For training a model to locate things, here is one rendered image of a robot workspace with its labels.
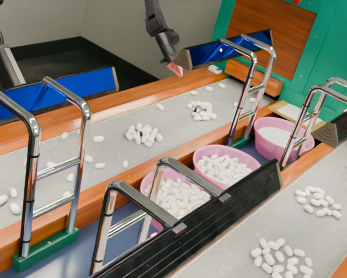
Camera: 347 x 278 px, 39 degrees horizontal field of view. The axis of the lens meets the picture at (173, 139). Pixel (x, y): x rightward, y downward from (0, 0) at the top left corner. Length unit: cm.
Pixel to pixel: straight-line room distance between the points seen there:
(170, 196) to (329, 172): 73
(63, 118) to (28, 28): 230
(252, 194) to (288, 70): 139
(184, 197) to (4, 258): 58
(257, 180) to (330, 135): 46
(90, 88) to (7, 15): 258
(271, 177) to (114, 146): 75
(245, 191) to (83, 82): 56
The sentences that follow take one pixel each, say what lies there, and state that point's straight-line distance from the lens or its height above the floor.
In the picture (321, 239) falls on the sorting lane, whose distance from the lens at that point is 164.
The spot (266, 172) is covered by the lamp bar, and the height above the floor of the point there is 110.
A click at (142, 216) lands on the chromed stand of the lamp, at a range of 111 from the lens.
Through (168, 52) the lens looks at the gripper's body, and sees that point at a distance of 212.
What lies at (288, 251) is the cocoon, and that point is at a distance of 150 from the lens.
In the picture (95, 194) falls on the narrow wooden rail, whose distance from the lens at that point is 146.
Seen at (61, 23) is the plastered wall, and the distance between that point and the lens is 425.
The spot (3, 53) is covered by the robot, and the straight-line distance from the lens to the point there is 201.
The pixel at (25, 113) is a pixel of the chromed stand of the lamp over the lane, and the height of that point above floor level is 112.
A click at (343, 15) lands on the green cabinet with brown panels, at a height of 124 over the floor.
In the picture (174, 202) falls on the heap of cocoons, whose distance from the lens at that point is 154.
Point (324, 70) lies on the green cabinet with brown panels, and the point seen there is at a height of 99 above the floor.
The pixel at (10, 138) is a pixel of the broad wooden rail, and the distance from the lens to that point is 167.
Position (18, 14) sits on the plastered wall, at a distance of 395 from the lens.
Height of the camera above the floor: 167
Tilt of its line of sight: 30 degrees down
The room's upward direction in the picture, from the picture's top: 15 degrees clockwise
